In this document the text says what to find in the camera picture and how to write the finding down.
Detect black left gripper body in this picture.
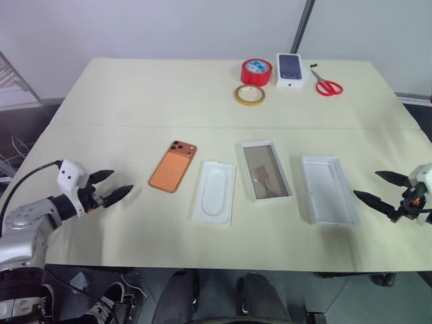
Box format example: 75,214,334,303
77,173,108,214

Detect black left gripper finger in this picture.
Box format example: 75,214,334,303
89,169,116,185
102,184,135,209

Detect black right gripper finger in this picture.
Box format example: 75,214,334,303
352,190,398,222
375,170,411,187

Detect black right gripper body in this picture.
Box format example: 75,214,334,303
392,183,431,224

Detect white box lid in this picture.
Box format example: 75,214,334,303
297,155,361,226

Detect orange smartphone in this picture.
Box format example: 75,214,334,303
148,140,198,195

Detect white moulded insert tray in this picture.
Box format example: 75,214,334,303
192,160,236,226

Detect white box with film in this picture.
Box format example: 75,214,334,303
235,138,294,205

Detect white box with dark phone print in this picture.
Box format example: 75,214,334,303
275,52,311,89

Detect black table caster wheel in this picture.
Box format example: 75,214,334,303
371,273,398,288

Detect cream paper table cover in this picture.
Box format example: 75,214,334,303
13,57,432,273

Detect black and white sneaker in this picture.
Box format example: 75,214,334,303
82,281,128,324
40,285,57,321

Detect thin yellow tape roll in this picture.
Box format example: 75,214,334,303
233,84,266,106

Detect red tape roll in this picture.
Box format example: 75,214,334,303
240,58,273,85

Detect grey metal pole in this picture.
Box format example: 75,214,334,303
289,0,317,57

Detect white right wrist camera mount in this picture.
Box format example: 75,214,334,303
408,162,432,226

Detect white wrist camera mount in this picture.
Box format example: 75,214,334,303
408,162,432,226
55,160,92,217

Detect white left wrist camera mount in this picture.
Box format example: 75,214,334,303
55,160,92,217

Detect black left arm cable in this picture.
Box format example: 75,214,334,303
0,161,63,230

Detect grey metal rail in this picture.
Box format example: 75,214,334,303
400,92,432,107

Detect red handled scissors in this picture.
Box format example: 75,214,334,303
309,69,344,97

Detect metal wire rack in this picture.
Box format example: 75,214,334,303
0,50,43,109

